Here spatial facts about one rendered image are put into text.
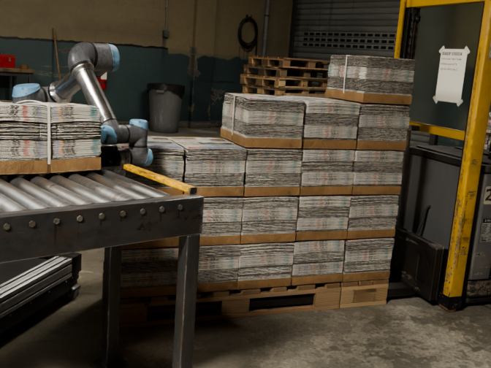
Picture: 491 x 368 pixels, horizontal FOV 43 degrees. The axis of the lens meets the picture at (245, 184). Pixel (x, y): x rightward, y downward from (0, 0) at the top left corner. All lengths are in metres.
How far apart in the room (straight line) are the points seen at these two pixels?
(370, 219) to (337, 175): 0.32
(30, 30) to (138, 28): 1.74
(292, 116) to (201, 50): 7.93
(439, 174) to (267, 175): 1.17
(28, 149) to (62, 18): 7.58
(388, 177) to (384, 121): 0.29
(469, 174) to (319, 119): 0.83
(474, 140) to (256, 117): 1.11
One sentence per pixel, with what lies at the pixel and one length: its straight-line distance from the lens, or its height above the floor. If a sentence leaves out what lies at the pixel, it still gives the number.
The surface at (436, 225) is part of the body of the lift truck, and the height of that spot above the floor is 0.38.
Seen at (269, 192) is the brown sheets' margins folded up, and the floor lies 0.62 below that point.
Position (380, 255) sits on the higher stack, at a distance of 3.33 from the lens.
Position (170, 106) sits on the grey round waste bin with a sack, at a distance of 9.78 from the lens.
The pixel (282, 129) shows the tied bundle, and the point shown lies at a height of 0.92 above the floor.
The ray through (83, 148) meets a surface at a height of 0.89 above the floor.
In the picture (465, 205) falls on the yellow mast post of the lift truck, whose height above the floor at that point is 0.59.
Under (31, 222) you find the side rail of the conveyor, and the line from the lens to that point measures 1.68.
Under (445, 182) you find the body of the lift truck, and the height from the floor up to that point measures 0.64.
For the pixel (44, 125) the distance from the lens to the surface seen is 2.14.
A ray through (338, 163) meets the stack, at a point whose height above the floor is 0.76.
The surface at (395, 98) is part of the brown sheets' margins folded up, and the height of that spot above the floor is 1.09.
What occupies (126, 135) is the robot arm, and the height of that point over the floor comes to 0.90.
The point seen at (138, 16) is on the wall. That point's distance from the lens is 10.22.
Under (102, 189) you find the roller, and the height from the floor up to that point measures 0.79.
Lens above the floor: 1.23
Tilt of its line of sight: 11 degrees down
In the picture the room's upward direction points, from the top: 4 degrees clockwise
